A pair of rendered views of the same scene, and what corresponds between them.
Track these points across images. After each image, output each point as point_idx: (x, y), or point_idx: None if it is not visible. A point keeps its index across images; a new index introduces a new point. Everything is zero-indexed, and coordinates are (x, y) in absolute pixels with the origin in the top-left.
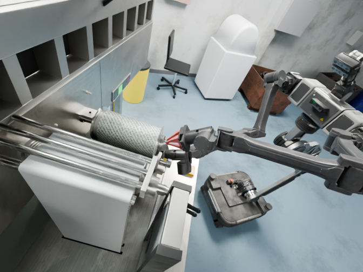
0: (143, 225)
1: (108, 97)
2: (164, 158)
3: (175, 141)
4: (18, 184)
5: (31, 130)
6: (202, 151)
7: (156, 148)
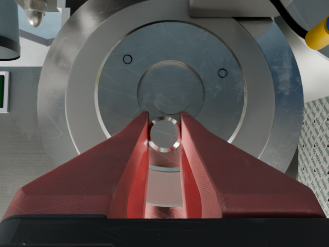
0: None
1: (34, 106)
2: (328, 44)
3: (140, 152)
4: None
5: None
6: None
7: (264, 137)
